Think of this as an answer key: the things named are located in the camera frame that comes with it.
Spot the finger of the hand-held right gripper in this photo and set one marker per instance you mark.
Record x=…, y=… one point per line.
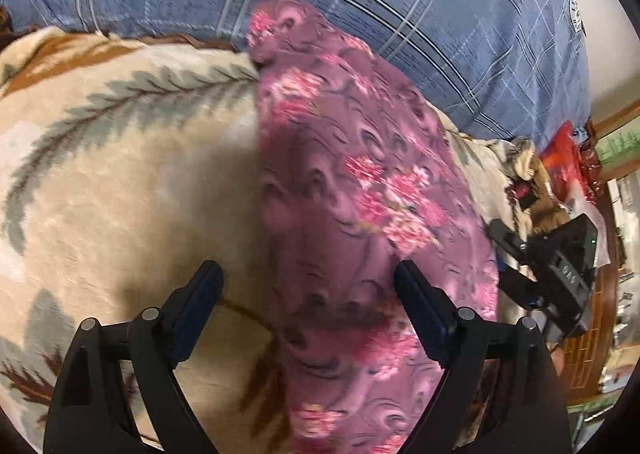
x=506, y=238
x=517, y=286

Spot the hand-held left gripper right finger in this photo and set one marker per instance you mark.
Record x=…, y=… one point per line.
x=425, y=311

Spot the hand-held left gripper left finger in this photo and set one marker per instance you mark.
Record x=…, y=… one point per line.
x=196, y=306

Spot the purple floral garment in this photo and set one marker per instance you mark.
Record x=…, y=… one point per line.
x=350, y=194

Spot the brown furry cloth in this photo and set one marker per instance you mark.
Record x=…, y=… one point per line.
x=540, y=194

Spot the wooden cabinet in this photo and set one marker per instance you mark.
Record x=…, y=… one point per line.
x=592, y=334

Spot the red plastic bag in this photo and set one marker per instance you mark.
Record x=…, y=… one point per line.
x=567, y=154

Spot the beige leaf-print blanket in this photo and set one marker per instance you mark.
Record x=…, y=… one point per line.
x=125, y=174

